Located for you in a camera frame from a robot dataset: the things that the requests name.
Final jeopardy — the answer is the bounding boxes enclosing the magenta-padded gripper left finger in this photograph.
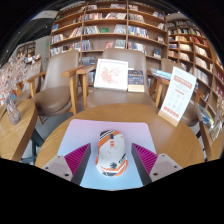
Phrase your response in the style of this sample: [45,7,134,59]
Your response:
[40,143,92,186]

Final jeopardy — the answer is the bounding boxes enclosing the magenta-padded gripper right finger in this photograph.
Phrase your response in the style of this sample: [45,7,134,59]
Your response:
[130,143,184,186]

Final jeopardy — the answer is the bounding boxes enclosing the white and orange computer mouse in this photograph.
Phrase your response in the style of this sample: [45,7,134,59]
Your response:
[95,129,129,178]

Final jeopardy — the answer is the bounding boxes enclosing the blue pink gradient mouse pad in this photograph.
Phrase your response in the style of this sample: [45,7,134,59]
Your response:
[57,118,158,192]

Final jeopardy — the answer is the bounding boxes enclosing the beige wooden-armed armchair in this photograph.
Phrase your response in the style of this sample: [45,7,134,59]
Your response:
[25,49,84,118]
[148,58,206,128]
[61,48,158,111]

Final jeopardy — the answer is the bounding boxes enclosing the round wooden side table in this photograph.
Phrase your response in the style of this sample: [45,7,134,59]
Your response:
[199,119,224,161]
[0,98,39,163]

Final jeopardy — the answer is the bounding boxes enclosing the white sign in wooden stand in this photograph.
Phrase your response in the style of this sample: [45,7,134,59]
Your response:
[157,66,198,128]

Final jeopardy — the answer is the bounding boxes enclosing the colourful stack of books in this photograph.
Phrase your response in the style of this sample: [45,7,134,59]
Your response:
[195,103,215,130]

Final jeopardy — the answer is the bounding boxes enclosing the dark upright book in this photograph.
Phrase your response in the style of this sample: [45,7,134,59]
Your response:
[127,69,146,93]

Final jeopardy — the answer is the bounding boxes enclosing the light blue book stack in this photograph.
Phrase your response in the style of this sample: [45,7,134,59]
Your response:
[149,67,173,81]

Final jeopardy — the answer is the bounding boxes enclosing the white framed floral picture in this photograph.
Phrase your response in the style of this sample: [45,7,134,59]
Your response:
[93,58,129,92]

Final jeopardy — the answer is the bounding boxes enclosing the small distant wooden bookshelf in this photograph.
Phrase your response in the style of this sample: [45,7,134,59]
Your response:
[16,41,37,63]

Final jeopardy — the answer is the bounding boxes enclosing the large wooden bookshelf unit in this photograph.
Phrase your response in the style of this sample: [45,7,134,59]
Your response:
[49,0,168,66]

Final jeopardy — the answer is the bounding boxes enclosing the white hanging ceiling sign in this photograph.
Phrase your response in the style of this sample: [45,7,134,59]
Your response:
[29,9,58,21]

